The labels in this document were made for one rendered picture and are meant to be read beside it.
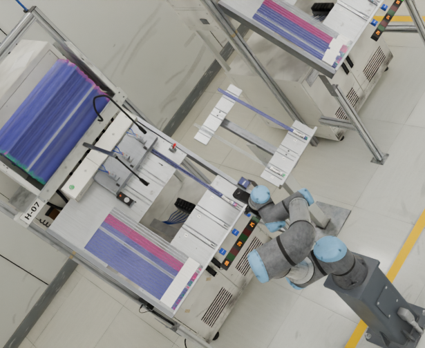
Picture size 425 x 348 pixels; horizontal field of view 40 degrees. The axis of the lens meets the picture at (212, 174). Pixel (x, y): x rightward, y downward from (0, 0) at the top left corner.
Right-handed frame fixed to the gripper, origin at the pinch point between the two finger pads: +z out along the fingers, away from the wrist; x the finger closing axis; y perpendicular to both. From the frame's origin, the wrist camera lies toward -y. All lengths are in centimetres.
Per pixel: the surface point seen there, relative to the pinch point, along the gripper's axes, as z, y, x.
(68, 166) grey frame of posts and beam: -3, -80, -30
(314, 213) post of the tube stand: 57, 29, 32
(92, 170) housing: 0, -71, -25
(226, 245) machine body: 55, -2, -11
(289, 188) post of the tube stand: 37.7, 10.5, 30.4
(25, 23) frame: -41, -120, 5
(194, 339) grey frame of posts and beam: 27, 12, -62
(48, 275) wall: 185, -106, -84
